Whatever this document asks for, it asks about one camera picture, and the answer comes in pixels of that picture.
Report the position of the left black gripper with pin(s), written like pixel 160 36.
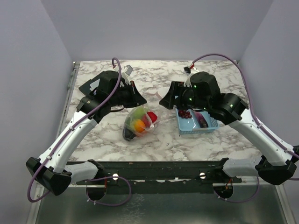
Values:
pixel 137 98

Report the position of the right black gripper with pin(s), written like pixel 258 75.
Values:
pixel 177 88

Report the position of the green toy cabbage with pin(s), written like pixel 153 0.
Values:
pixel 139 112

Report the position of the dark red toy grapes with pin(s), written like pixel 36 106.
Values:
pixel 184 114

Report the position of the clear pink zip top bag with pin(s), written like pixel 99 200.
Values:
pixel 148 129

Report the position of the red toy tomato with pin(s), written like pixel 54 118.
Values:
pixel 149 118

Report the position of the orange toy pumpkin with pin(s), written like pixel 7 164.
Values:
pixel 139 125

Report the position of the dark purple toy eggplant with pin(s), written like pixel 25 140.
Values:
pixel 127 134

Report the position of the green orange toy mango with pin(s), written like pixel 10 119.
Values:
pixel 130 124

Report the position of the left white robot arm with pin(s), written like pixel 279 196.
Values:
pixel 50 169

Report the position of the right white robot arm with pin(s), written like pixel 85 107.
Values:
pixel 277 163

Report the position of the light blue plastic basket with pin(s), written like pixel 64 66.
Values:
pixel 191 126

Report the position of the black foam pad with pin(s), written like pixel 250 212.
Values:
pixel 89 88

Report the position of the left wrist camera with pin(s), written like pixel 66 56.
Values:
pixel 127 70

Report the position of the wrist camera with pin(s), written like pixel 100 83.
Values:
pixel 127 70
pixel 189 70

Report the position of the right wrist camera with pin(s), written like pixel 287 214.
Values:
pixel 189 70

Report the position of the aluminium rail frame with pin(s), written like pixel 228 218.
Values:
pixel 252 201

